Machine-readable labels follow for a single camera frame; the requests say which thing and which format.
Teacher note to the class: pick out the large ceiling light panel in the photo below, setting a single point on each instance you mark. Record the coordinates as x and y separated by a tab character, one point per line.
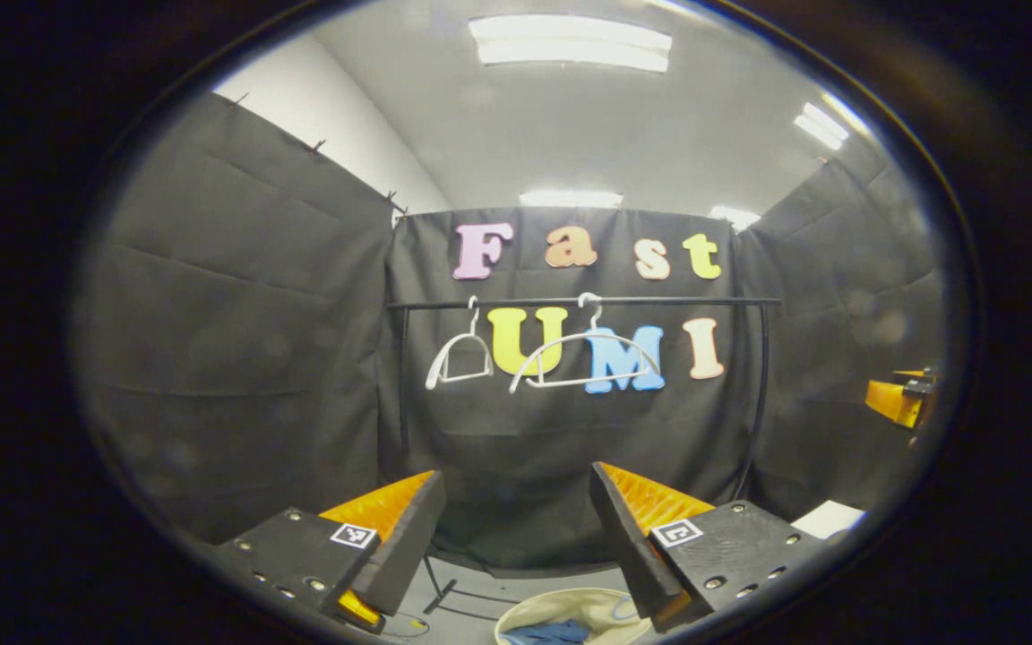
570	43

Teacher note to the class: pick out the white flat panel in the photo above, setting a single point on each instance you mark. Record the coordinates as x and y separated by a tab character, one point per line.
829	520

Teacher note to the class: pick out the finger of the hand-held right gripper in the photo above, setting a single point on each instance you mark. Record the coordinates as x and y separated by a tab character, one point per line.
915	374
892	403

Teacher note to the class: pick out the beige fabric laundry hamper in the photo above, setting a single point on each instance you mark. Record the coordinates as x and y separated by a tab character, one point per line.
570	605

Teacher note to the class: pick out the black backdrop cloth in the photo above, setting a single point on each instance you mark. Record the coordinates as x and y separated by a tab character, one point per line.
229	358

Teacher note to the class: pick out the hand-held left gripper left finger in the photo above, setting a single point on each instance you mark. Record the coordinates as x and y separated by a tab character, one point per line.
408	537

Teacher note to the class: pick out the white plastic clothes hanger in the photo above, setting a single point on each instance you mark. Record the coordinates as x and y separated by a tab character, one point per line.
473	322
594	332

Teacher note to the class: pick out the black metal clothes rack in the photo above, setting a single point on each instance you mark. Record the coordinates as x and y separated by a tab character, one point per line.
677	301

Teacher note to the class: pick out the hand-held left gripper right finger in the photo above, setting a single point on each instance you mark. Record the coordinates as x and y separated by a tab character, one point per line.
628	537

